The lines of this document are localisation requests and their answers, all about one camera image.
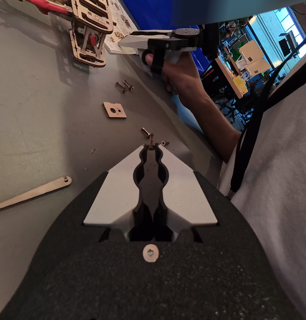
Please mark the white shirt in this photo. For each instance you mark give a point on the white shirt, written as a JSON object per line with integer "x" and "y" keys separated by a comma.
{"x": 280, "y": 200}

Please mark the square wooden plate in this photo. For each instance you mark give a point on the square wooden plate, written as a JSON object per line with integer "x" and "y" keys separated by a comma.
{"x": 106, "y": 106}

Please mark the wooden model vehicle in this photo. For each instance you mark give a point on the wooden model vehicle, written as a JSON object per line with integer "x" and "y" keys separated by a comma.
{"x": 93, "y": 15}

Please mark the round-headed wooden pin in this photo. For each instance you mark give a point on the round-headed wooden pin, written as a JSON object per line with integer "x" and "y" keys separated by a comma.
{"x": 145, "y": 131}

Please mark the yellow box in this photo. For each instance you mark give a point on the yellow box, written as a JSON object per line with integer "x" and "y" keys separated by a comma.
{"x": 240, "y": 86}

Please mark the white chair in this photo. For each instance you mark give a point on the white chair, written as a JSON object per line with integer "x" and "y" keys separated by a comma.
{"x": 257, "y": 67}
{"x": 251, "y": 50}

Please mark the small wooden pin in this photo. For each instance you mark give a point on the small wooden pin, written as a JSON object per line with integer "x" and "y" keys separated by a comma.
{"x": 151, "y": 141}

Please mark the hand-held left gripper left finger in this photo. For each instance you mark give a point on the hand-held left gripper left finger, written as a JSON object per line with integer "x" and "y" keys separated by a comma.
{"x": 113, "y": 197}

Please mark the wooden table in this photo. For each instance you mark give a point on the wooden table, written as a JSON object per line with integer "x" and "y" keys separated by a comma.
{"x": 230, "y": 75}

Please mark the blue plastic bin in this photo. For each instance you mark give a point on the blue plastic bin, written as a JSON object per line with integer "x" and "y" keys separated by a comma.
{"x": 148, "y": 15}

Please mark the instruction booklet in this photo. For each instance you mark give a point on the instruction booklet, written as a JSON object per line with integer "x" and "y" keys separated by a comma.
{"x": 118, "y": 37}

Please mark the pointed wooden stick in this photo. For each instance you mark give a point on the pointed wooden stick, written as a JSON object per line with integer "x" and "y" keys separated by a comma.
{"x": 30, "y": 193}

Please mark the grey desk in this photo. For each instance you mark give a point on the grey desk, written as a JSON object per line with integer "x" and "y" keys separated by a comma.
{"x": 43, "y": 125}

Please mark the person's right hand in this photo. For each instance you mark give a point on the person's right hand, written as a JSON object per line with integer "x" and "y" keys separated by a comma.
{"x": 183, "y": 77}

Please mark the wooden square-hole peg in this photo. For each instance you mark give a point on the wooden square-hole peg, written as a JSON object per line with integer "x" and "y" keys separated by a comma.
{"x": 129, "y": 85}
{"x": 121, "y": 87}

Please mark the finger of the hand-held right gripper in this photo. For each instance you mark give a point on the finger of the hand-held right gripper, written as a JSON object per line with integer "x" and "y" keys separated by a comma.
{"x": 135, "y": 42}
{"x": 148, "y": 33}

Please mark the black monitor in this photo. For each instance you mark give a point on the black monitor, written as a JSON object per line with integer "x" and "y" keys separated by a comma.
{"x": 289, "y": 45}

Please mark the dark wooden peg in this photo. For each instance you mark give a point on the dark wooden peg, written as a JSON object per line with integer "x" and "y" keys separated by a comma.
{"x": 165, "y": 143}

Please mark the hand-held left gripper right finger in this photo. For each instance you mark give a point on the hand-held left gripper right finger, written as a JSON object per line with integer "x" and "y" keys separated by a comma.
{"x": 190, "y": 197}

